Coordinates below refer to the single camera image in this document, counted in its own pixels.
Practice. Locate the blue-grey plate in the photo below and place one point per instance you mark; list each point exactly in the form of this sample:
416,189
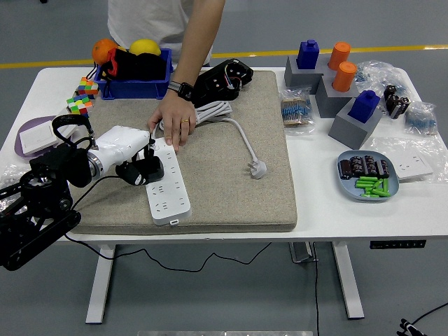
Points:
347,187

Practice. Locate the dark brown capacitor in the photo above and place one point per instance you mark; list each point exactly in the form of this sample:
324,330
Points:
370,165
345,169
383,168
357,165

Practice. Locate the grey-brown mat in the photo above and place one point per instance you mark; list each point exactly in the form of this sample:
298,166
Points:
224,196

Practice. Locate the large colourful puzzle cube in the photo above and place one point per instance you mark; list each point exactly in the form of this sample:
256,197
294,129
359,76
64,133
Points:
79,104

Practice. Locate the white power strip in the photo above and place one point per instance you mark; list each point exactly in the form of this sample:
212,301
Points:
171,203

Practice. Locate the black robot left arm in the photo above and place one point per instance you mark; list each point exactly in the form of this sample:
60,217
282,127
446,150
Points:
35,210

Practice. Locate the clear bag of resistors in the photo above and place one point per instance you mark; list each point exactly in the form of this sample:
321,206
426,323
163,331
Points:
296,112

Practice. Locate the blue peg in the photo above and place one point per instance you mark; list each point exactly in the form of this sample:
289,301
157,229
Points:
364,107
308,54

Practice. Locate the black wristwatch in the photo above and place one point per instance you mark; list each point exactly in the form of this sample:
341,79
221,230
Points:
182,90

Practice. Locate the clear bag around socket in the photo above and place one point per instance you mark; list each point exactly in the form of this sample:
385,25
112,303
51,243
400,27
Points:
385,145

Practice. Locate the orange fruit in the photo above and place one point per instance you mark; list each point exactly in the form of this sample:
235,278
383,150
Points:
102,49

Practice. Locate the black electronic housing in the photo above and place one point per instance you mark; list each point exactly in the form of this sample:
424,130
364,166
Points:
218,82

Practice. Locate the large clear plastic bag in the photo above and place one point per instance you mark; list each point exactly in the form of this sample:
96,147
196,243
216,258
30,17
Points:
378,75

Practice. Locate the silver under-table bracket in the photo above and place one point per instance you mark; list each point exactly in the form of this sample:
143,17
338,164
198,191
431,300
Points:
301,252

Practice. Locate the grey block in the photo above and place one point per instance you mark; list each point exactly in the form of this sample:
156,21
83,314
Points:
347,133
329,103
298,79

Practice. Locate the blue plastic bin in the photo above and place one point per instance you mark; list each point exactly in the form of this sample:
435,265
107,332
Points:
133,89

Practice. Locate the person's hand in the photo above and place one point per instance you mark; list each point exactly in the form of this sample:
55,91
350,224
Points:
176,117

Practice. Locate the white wall socket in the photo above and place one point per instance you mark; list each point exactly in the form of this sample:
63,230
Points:
413,166

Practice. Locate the person's forearm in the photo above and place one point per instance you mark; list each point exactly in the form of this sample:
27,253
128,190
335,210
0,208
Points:
199,45

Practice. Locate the white wall switch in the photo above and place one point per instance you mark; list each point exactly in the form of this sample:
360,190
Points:
35,138

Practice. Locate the orange cylinder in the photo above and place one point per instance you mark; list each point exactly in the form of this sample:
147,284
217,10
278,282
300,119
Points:
343,77
339,56

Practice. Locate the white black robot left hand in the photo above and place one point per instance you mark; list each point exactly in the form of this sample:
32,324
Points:
122,143

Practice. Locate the black table control panel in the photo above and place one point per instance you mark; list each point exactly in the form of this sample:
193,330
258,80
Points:
398,244

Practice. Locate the purple plate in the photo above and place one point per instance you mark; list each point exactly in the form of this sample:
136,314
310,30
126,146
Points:
35,121

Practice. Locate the small colourful puzzle cube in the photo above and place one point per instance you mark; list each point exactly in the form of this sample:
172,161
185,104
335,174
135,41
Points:
88,87

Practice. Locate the small bag of blue parts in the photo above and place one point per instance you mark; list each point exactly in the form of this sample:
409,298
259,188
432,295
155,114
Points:
420,119

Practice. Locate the yellow lemon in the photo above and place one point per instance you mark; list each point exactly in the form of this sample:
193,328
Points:
144,47

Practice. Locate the green battery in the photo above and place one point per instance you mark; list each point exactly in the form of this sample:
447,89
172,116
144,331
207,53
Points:
370,195
371,190
377,184
364,184
366,178
385,186

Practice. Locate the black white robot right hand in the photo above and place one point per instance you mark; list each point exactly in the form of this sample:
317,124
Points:
407,328

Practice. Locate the black capacitor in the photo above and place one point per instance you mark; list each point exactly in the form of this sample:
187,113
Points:
404,105
393,105
390,92

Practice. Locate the black plug adapter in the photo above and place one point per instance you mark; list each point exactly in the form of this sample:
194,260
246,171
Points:
155,169

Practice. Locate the clear bag of screws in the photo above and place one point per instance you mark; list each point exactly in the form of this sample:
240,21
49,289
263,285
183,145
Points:
10,175

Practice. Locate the white table leg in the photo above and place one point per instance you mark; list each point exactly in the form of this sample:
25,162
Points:
346,280
99,287

